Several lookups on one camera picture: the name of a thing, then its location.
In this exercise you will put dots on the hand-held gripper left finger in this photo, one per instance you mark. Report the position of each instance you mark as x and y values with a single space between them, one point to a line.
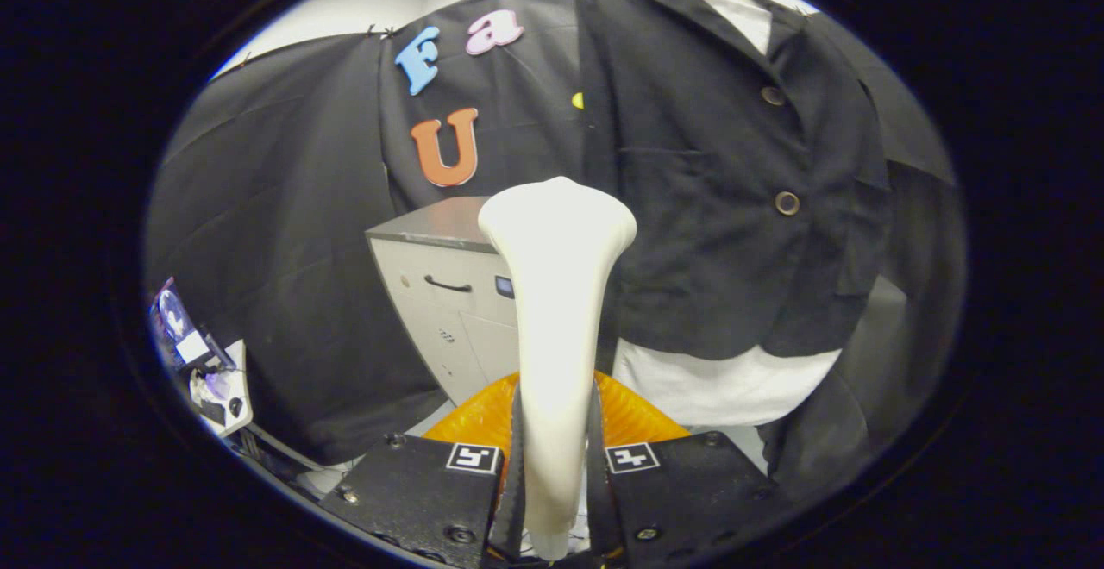
514 509

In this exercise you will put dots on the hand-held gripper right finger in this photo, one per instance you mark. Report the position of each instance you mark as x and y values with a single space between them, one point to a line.
599 509

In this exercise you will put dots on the white garment steamer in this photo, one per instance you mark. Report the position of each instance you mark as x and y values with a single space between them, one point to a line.
556 310

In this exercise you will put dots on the black suit jacket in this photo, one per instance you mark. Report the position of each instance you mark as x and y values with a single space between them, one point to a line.
716 233

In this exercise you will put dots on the white mannequin torso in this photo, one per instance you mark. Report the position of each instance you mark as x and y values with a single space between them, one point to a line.
724 388

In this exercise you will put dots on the grey metal cabinet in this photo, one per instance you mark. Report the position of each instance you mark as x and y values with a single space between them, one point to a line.
431 319

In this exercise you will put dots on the white device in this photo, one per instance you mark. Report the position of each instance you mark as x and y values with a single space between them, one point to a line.
233 379

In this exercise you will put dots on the black backdrop cloth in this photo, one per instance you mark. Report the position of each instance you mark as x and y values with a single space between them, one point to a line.
285 250

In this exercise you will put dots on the dark shiny device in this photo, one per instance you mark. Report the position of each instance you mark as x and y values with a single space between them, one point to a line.
177 315

